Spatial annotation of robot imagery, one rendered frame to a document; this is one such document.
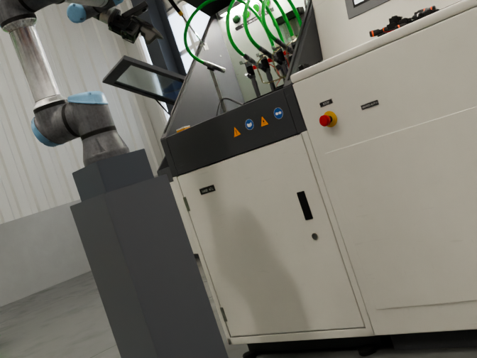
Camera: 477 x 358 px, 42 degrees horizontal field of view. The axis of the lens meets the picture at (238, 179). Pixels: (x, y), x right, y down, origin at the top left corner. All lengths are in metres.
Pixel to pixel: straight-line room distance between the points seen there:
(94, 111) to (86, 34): 8.00
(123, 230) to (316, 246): 0.68
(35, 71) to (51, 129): 0.19
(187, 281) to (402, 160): 0.76
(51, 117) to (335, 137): 0.91
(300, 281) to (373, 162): 0.55
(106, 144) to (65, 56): 7.74
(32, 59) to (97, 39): 7.97
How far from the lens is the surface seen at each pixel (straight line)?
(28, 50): 2.16
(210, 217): 2.46
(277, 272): 2.33
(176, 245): 2.00
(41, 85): 2.14
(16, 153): 9.03
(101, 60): 10.00
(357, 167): 2.02
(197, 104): 2.71
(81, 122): 2.04
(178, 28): 9.14
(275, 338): 2.46
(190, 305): 2.02
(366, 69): 1.95
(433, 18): 1.86
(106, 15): 2.59
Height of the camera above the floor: 0.75
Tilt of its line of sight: 1 degrees down
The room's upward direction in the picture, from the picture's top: 18 degrees counter-clockwise
